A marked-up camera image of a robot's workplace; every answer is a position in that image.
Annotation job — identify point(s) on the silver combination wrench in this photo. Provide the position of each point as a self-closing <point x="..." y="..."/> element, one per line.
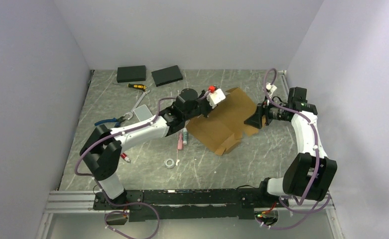
<point x="129" y="115"/>

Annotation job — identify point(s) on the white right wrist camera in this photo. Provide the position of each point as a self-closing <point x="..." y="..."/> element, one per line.
<point x="270" y="89"/>

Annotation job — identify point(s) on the black foam block right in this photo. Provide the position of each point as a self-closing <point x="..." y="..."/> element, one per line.
<point x="167" y="75"/>

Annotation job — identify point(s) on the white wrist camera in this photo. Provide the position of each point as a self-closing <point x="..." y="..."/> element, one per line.
<point x="215" y="96"/>
<point x="270" y="89"/>

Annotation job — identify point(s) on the blue handled pliers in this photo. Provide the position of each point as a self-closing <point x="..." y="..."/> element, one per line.
<point x="116" y="121"/>

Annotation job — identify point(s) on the brown cardboard box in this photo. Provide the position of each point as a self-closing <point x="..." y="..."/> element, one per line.
<point x="224" y="128"/>

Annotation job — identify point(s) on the black foam block left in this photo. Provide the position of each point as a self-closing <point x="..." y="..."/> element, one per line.
<point x="131" y="74"/>

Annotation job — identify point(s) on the black foam block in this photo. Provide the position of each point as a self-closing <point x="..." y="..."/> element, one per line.
<point x="131" y="74"/>
<point x="167" y="75"/>

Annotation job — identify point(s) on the grey white rectangular device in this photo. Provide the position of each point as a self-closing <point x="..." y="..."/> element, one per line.
<point x="142" y="113"/>

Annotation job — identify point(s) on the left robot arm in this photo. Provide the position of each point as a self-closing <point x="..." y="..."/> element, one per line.
<point x="102" y="151"/>

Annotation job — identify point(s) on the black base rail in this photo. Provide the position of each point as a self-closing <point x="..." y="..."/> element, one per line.
<point x="141" y="205"/>

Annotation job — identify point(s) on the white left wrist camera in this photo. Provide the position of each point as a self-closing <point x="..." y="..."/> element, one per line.
<point x="215" y="96"/>

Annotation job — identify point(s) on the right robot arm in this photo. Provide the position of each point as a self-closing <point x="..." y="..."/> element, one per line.
<point x="312" y="171"/>

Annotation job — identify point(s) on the pink marker pen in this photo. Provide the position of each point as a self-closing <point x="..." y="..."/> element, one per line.
<point x="180" y="142"/>

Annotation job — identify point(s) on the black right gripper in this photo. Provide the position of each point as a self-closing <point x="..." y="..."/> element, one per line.
<point x="255" y="120"/>

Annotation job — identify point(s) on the clear tape roll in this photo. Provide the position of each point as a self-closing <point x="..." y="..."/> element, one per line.
<point x="169" y="163"/>

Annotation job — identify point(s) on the red white marker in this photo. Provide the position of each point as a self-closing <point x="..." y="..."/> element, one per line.
<point x="125" y="158"/>

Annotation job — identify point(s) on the aluminium frame rail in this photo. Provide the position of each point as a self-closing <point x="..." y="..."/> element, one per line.
<point x="70" y="202"/>

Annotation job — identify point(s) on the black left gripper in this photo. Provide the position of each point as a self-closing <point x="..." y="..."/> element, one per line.
<point x="202" y="96"/>

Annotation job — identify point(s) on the yellow black screwdriver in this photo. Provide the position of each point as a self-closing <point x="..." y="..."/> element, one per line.
<point x="137" y="86"/>

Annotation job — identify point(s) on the green white glue stick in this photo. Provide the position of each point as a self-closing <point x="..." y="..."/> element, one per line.
<point x="185" y="136"/>

